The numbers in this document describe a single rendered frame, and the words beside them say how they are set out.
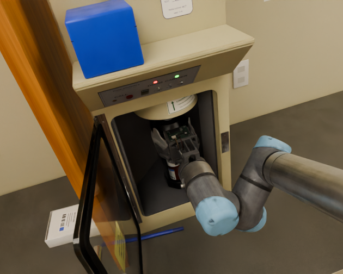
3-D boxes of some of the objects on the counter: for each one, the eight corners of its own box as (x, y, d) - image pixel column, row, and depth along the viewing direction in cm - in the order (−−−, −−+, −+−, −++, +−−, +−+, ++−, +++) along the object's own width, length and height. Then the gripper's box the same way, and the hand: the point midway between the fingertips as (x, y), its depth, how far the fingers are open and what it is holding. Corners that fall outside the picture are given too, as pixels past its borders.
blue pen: (139, 238, 85) (138, 236, 84) (183, 227, 86) (182, 225, 85) (139, 241, 84) (139, 239, 83) (184, 230, 85) (183, 228, 84)
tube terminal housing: (125, 182, 106) (37, -62, 60) (203, 156, 110) (177, -87, 65) (138, 235, 86) (20, -68, 40) (232, 201, 91) (223, -104, 45)
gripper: (225, 145, 62) (192, 100, 77) (158, 167, 60) (138, 116, 75) (225, 170, 67) (195, 124, 83) (164, 191, 65) (144, 139, 81)
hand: (170, 129), depth 80 cm, fingers closed on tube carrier, 9 cm apart
